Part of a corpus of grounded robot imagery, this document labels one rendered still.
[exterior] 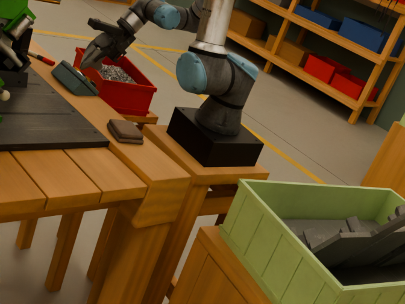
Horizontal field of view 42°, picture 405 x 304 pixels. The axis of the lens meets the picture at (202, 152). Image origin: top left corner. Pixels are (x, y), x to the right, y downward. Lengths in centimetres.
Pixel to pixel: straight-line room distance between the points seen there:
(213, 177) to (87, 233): 118
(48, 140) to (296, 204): 70
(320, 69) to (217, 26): 534
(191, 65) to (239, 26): 629
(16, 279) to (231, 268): 118
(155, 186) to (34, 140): 32
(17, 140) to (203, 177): 55
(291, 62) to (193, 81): 567
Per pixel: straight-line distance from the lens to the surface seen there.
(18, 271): 236
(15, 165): 128
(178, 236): 169
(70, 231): 212
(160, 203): 140
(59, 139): 140
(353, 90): 658
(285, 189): 148
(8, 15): 166
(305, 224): 156
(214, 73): 155
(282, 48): 726
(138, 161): 140
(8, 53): 163
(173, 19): 176
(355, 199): 170
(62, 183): 125
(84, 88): 171
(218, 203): 174
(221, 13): 155
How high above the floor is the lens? 150
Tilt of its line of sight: 22 degrees down
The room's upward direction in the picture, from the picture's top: 21 degrees clockwise
